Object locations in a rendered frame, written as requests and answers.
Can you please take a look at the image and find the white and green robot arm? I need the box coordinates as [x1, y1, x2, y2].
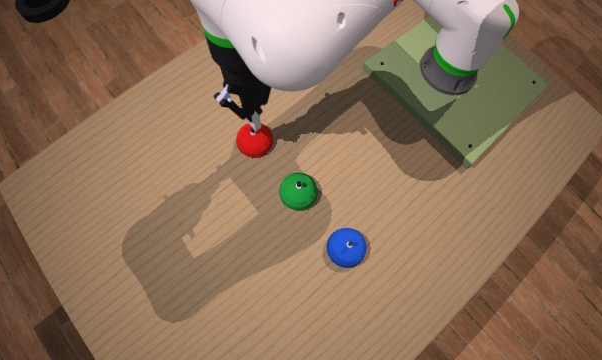
[190, 0, 519, 95]

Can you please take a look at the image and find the blue dome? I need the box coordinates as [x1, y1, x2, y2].
[326, 228, 367, 268]

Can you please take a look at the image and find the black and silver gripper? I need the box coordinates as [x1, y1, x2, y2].
[214, 67, 272, 131]

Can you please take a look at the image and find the green dome bell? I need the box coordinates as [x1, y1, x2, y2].
[279, 172, 318, 211]

